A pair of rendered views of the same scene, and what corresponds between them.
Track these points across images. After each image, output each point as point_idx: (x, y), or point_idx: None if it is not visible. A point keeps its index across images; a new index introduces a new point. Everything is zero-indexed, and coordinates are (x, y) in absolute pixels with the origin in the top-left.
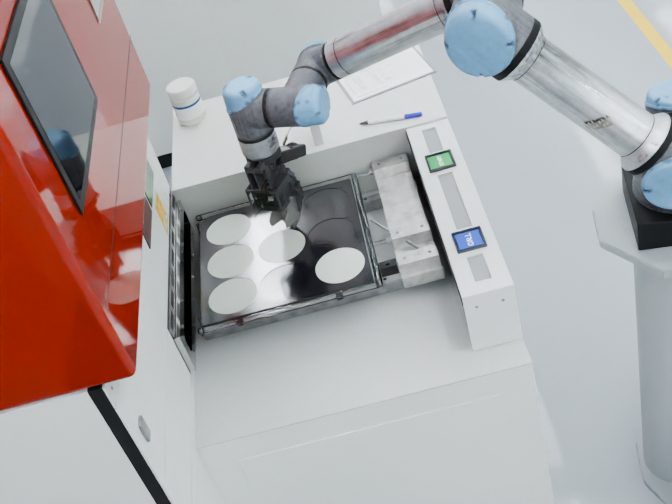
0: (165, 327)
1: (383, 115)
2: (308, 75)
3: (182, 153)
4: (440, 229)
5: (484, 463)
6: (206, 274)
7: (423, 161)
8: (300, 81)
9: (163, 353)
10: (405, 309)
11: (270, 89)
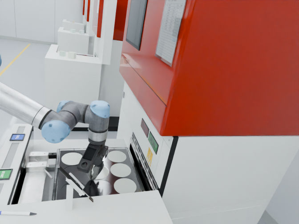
0: (132, 129)
1: (15, 221)
2: (64, 108)
3: (164, 219)
4: (26, 143)
5: None
6: (130, 166)
7: (11, 178)
8: (69, 105)
9: (130, 122)
10: (50, 161)
11: (85, 106)
